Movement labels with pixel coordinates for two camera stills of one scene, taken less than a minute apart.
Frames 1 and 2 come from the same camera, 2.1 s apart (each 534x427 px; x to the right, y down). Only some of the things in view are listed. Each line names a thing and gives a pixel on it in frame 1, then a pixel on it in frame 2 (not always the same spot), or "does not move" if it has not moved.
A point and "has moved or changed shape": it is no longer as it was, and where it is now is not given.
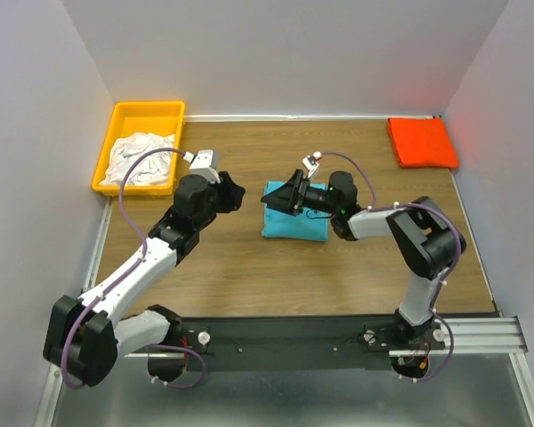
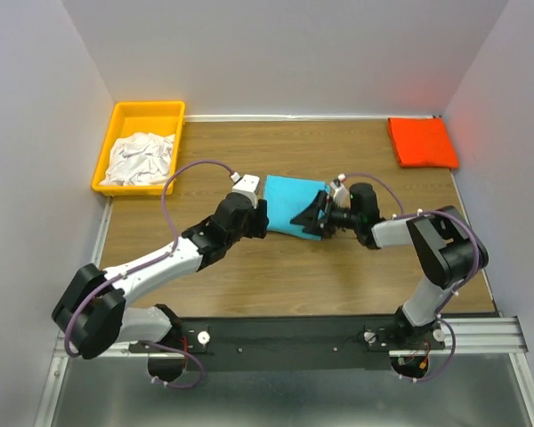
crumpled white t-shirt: (150, 170) does not move
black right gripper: (289, 197) → (320, 225)
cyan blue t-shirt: (311, 225) has moved or changed shape
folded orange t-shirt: (422, 141) does not move
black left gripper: (231, 193) → (259, 226)
